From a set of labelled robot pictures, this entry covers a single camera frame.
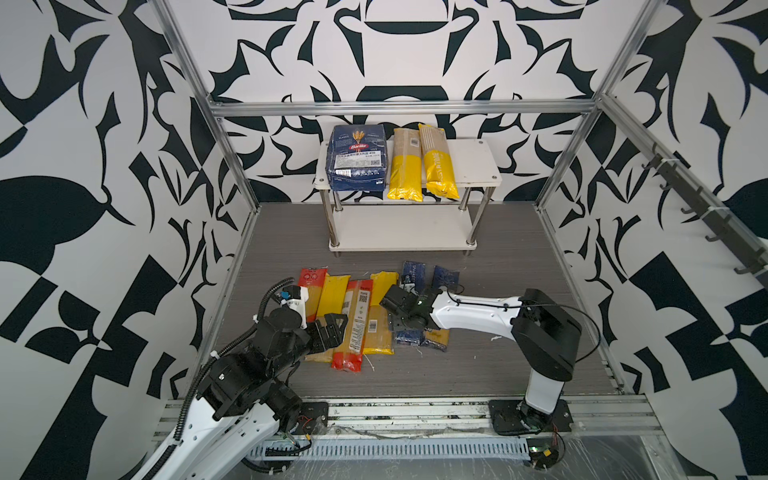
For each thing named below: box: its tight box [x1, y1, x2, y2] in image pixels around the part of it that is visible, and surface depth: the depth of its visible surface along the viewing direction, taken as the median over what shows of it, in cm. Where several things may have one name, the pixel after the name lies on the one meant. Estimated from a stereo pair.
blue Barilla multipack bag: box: [325, 124, 388, 192], surface depth 76 cm
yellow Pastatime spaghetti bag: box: [418, 123, 460, 199], surface depth 79 cm
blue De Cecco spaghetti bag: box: [432, 265, 460, 289], surface depth 100 cm
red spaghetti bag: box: [298, 268, 329, 323], surface depth 98 cm
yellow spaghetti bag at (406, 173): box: [387, 127, 423, 202], surface depth 81 cm
